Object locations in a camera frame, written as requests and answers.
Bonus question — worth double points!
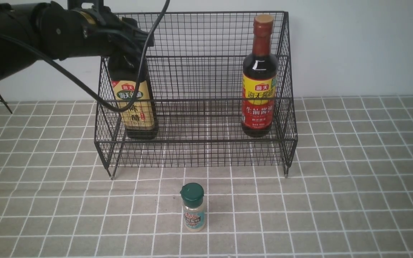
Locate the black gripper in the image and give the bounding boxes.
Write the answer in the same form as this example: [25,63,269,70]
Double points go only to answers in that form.
[67,0,155,57]

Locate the dark vinegar bottle gold cap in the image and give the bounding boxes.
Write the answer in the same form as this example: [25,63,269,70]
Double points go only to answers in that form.
[108,50,159,140]

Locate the soy sauce bottle red label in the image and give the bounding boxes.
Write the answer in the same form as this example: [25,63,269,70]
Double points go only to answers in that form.
[241,14,279,138]

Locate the small shaker bottle green cap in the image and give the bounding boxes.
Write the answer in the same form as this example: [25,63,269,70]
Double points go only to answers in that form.
[180,182,205,232]

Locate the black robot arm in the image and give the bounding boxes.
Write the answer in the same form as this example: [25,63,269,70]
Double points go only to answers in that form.
[0,0,154,81]

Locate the black cable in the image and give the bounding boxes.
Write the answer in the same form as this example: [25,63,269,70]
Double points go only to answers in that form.
[0,0,171,113]

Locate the black wire mesh rack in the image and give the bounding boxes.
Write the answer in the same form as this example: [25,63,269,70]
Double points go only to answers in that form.
[94,10,298,178]

